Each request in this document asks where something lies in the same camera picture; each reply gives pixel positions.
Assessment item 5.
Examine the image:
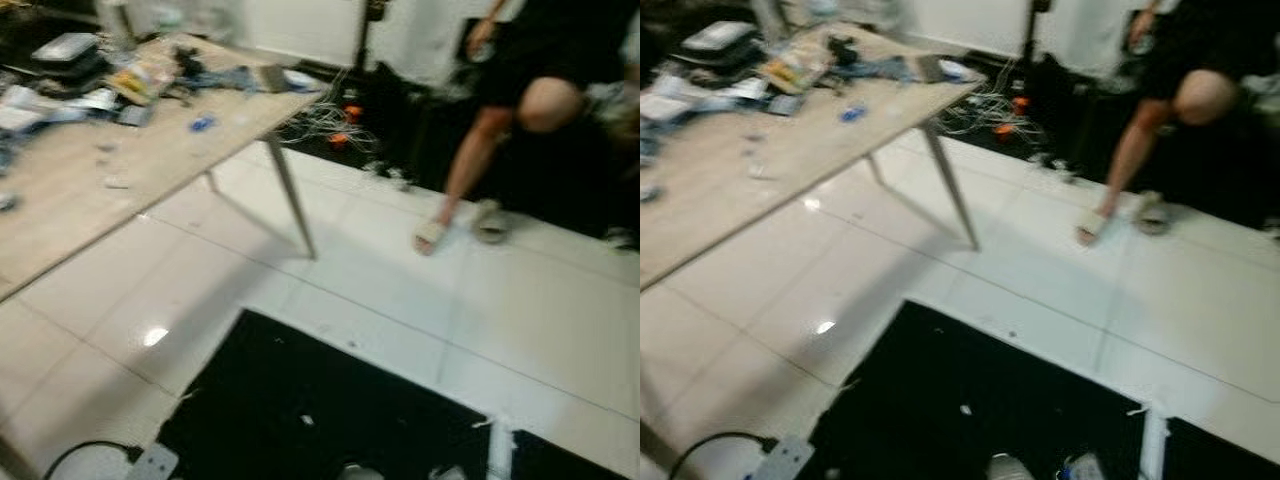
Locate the light wooden table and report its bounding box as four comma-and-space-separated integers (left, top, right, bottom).
0, 35, 327, 303
640, 24, 988, 292

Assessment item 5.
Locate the beige slipper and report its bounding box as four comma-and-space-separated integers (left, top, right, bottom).
471, 199, 512, 245
1075, 209, 1110, 247
1134, 191, 1172, 237
413, 217, 449, 257

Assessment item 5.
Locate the person in black shorts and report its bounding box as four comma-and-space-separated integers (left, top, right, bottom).
1075, 0, 1280, 247
414, 0, 641, 256

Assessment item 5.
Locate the grey flat tray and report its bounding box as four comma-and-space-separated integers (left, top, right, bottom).
30, 32, 102, 64
682, 20, 757, 52

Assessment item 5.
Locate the yellow snack packet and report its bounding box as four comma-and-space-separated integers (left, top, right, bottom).
104, 54, 178, 107
759, 44, 832, 95

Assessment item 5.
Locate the small black floor mat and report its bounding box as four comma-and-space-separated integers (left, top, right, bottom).
1165, 417, 1280, 480
510, 430, 633, 480

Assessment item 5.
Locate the white power strip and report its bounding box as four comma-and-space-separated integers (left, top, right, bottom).
752, 434, 817, 480
124, 444, 181, 480

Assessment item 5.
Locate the blue denim cloth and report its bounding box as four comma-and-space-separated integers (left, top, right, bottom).
180, 64, 263, 94
850, 54, 928, 84

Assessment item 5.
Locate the black tripod stand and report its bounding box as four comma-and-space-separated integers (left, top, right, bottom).
348, 0, 388, 73
1018, 0, 1053, 63

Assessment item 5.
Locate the large black floor mat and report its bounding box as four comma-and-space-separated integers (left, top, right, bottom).
800, 300, 1147, 480
155, 308, 497, 480

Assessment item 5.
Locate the clear plastic bottle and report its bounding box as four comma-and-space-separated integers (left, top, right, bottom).
985, 453, 1037, 480

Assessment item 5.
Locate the white tape strip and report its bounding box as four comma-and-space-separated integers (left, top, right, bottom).
1139, 407, 1172, 480

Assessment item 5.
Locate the black power cable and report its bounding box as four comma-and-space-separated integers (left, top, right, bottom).
667, 431, 777, 480
42, 439, 141, 480

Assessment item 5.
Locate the white cable bundle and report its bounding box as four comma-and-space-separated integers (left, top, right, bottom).
284, 94, 348, 152
939, 88, 1011, 138

